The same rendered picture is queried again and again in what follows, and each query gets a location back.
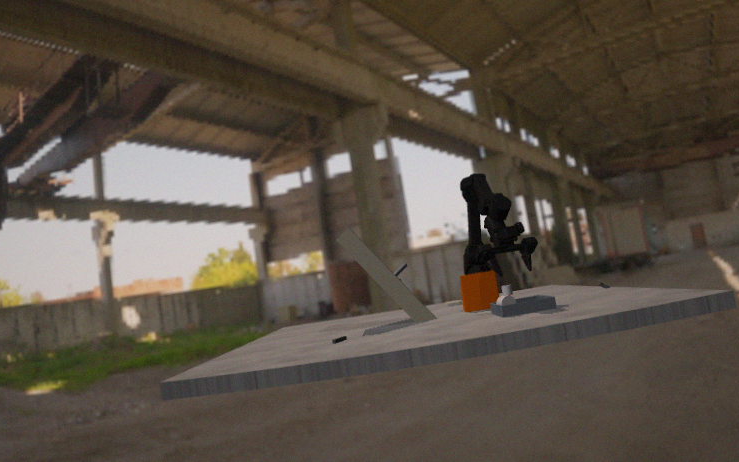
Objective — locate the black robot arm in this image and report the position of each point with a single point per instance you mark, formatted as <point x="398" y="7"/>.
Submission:
<point x="481" y="200"/>

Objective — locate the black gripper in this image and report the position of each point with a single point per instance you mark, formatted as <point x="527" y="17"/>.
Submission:
<point x="485" y="254"/>

